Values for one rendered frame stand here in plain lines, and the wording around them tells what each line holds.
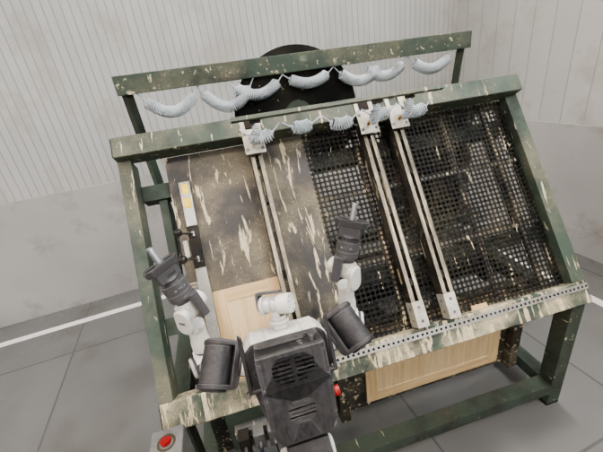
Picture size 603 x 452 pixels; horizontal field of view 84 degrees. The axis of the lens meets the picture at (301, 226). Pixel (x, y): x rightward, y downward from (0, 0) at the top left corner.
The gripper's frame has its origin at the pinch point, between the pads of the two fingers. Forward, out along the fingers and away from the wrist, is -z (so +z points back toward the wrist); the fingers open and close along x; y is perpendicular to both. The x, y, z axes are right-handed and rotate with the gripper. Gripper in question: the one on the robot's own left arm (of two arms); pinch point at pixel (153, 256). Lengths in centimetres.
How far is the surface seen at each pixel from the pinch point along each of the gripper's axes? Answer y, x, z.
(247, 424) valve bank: -9, -6, 88
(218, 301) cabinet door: -25, 18, 42
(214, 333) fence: -22, 7, 51
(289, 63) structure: -37, 132, -40
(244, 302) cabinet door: -19, 25, 48
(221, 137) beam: -31, 63, -21
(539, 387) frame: 63, 125, 186
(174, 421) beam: -25, -25, 70
